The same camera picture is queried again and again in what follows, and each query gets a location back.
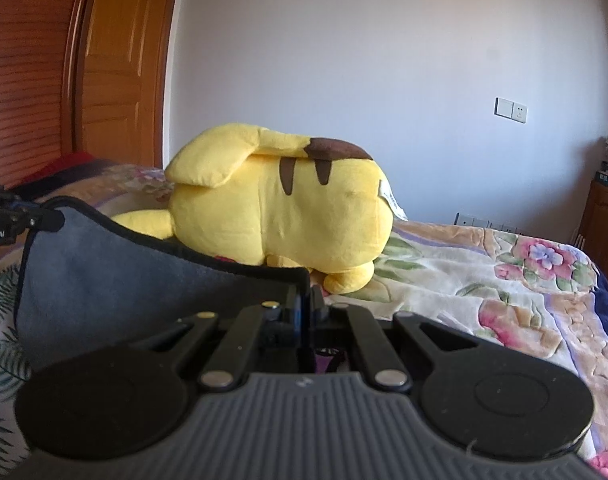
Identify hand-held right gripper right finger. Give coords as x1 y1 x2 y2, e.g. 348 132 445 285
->
311 284 479 392

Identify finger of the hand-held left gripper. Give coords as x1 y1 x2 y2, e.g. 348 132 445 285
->
4 199 66 234

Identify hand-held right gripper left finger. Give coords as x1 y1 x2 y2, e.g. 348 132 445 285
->
133 267 311 392

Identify grey-blue towel with black edge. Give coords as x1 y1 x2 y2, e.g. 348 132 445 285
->
13 195 311 372

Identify yellow plush toy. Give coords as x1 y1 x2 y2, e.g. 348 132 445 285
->
109 122 410 294

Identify wooden louvered wardrobe door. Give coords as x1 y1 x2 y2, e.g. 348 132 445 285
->
0 0 97 191

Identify floral quilted bedspread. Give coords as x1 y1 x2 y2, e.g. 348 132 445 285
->
0 157 608 478

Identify wooden panel door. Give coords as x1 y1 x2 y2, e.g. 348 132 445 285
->
74 0 184 171

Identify wooden bedside cabinet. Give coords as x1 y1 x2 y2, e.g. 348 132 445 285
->
570 179 608 282

